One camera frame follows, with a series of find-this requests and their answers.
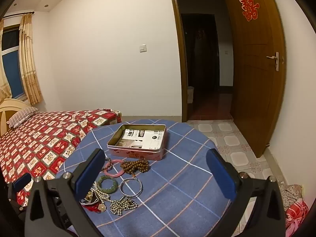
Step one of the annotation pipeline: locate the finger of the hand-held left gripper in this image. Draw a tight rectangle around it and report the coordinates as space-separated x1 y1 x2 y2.
8 173 32 203

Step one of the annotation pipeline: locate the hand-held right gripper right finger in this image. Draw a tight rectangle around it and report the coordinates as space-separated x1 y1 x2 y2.
206 149 287 237

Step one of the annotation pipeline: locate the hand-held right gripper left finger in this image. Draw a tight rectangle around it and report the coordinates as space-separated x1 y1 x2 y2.
25 148 106 237

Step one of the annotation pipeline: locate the silver bead chain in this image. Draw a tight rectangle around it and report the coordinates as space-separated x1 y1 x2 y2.
110 195 138 216

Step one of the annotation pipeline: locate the red metal tin box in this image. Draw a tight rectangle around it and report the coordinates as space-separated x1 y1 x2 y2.
107 124 167 161

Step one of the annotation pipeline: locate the green jade bangle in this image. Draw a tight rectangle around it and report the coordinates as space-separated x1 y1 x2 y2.
98 175 119 194

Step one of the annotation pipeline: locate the pink bangle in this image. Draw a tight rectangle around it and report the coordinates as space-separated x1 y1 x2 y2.
102 160 126 178

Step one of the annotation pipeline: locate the red tassel pendant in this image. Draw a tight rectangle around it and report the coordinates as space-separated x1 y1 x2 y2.
81 201 107 213

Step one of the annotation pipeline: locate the silver bangle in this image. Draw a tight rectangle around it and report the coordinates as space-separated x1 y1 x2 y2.
120 177 144 198

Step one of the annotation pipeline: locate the red patterned bed blanket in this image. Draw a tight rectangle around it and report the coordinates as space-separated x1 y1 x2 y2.
0 108 122 207

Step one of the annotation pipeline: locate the blue plaid tablecloth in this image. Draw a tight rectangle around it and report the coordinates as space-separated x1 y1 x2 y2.
55 119 233 237

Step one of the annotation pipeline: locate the printed paper sheet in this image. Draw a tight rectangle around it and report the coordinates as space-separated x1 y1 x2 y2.
116 129 164 150

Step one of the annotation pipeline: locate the striped pillow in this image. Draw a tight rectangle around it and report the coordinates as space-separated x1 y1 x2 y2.
6 106 39 129

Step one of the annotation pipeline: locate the speckled stone slab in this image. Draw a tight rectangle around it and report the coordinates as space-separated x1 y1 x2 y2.
278 184 303 211

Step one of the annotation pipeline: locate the cream wooden headboard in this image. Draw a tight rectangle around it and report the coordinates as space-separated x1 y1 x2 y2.
0 98 28 137

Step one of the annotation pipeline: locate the red checked cloth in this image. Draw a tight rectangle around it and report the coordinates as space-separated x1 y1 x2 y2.
285 198 309 230

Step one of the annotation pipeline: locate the brown wooden door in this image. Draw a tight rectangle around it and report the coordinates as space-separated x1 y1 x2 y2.
224 0 287 159

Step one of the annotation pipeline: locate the beige curtain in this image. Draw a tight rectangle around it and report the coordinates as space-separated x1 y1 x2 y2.
19 13 44 105
0 18 12 102

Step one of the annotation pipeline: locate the window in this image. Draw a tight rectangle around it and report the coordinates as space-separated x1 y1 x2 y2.
1 28 26 101

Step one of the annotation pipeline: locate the dark curtain rod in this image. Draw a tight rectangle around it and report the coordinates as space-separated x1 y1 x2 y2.
2 11 35 19

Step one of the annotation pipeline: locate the red paper door decoration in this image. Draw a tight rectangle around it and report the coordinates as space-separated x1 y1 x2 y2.
239 0 261 22

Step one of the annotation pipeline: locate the pearl necklace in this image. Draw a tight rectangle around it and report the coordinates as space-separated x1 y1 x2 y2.
92 181 112 205

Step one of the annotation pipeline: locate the wooden bead bracelet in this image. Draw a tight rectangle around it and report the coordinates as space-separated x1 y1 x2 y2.
120 159 151 177

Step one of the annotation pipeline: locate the metal door handle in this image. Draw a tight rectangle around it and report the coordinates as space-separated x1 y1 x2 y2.
266 52 279 72

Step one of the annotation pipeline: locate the brown door frame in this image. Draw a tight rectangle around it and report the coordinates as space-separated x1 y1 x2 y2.
167 0 230 123

